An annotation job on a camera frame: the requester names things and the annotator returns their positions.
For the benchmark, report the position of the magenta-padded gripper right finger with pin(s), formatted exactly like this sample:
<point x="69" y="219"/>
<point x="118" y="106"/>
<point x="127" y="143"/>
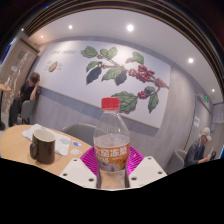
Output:
<point x="146" y="170"/>

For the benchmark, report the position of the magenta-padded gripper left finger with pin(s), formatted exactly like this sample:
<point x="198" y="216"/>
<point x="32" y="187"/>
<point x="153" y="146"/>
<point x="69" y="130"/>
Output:
<point x="78" y="171"/>

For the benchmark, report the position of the clear red-capped drink bottle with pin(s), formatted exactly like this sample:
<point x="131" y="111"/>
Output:
<point x="111" y="133"/>

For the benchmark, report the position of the small white packet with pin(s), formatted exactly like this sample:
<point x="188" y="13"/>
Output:
<point x="76" y="152"/>

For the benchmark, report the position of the small blue packet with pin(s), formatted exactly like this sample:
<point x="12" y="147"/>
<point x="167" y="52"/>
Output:
<point x="76" y="144"/>

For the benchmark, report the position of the grey upholstered chair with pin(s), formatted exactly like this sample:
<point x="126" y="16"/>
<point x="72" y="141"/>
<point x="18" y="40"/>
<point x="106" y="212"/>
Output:
<point x="176" y="161"/>
<point x="80" y="131"/>
<point x="27" y="110"/>

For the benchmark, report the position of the white printed paper sheet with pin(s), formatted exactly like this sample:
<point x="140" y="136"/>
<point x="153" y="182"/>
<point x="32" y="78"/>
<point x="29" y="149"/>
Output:
<point x="61" y="145"/>

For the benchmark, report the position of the dark brown mug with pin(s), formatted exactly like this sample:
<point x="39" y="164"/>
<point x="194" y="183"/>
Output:
<point x="45" y="148"/>

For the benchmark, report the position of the person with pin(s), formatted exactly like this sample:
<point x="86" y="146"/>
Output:
<point x="25" y="91"/>
<point x="195" y="151"/>

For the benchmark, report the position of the green exit sign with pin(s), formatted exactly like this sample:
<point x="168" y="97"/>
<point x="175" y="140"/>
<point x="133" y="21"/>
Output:
<point x="206" y="98"/>

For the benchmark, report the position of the small clear bottle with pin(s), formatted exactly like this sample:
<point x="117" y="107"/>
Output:
<point x="8" y="82"/>

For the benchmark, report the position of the recessed ceiling lights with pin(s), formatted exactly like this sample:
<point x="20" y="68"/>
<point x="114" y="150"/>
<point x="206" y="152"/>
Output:
<point x="130" y="28"/>

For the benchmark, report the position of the white wall notice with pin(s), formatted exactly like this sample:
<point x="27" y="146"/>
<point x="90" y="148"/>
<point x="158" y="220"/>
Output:
<point x="196" y="121"/>

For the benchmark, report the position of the coffee plant wall mural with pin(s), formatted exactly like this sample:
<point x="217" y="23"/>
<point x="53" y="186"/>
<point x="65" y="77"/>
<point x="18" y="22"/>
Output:
<point x="73" y="86"/>

